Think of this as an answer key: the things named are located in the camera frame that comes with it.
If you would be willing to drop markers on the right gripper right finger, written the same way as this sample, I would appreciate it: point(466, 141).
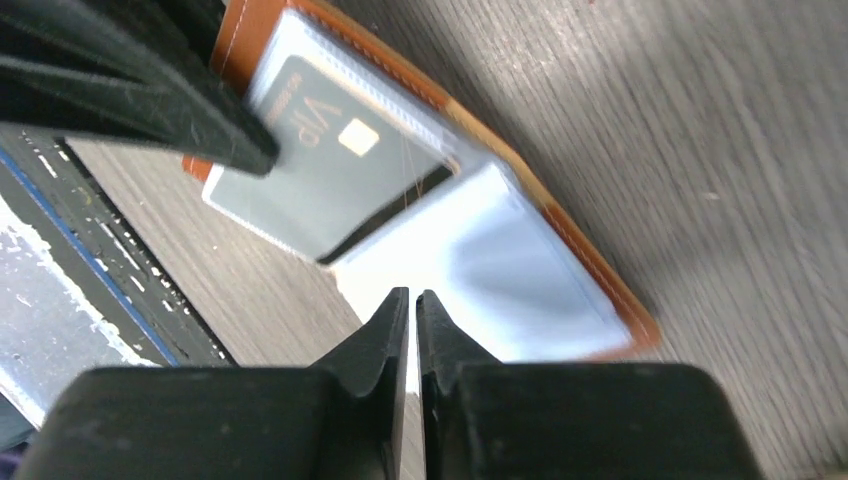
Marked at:
point(486, 419)

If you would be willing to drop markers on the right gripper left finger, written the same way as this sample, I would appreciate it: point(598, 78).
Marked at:
point(338, 418)

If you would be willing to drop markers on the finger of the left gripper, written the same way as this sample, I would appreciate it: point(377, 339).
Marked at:
point(127, 71)

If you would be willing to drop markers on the black card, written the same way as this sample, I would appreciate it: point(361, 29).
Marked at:
point(344, 168)

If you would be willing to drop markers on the brown leather card holder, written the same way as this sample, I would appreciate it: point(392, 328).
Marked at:
point(506, 260)

